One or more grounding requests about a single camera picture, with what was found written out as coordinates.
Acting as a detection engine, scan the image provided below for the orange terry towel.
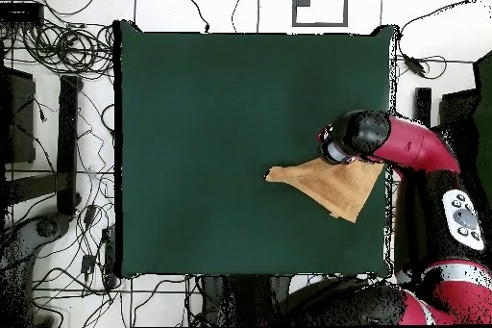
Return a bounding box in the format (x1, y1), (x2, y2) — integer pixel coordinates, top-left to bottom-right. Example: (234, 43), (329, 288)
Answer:
(263, 158), (386, 224)

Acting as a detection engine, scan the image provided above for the flat black device box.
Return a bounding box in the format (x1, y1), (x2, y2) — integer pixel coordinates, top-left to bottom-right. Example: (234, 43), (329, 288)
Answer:
(0, 1), (44, 24)

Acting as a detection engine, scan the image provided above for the black stand bar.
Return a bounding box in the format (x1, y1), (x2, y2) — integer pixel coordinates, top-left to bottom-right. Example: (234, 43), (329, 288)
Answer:
(56, 74), (83, 216)
(413, 87), (432, 129)

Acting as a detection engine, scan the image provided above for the dark green table cloth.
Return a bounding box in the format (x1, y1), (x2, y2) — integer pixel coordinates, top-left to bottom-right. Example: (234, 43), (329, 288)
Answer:
(112, 19), (399, 279)

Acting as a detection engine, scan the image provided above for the large black box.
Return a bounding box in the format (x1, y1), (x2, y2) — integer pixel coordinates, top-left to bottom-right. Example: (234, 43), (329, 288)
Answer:
(439, 88), (480, 160)
(0, 66), (37, 164)

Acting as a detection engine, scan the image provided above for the small black power adapter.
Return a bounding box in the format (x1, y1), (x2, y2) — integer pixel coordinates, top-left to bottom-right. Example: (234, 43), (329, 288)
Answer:
(83, 204), (98, 226)
(81, 253), (96, 276)

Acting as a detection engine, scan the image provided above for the grey floor frame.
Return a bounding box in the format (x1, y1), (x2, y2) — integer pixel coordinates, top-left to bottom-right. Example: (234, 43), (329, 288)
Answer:
(291, 0), (350, 28)

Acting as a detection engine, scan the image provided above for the black power adapter with cable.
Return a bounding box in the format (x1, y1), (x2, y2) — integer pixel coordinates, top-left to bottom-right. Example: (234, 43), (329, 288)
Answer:
(402, 54), (428, 78)

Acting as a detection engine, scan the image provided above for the long black cable with plug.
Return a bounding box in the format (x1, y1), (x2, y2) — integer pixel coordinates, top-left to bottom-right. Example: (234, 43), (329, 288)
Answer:
(175, 0), (211, 34)

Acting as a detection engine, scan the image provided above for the black cable coil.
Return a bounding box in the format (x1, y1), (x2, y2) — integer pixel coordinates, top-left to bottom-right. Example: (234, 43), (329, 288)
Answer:
(20, 21), (116, 75)

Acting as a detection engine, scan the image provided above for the pedestal leg with round foot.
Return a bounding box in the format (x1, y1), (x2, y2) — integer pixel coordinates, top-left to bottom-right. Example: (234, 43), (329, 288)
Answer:
(0, 213), (72, 327)

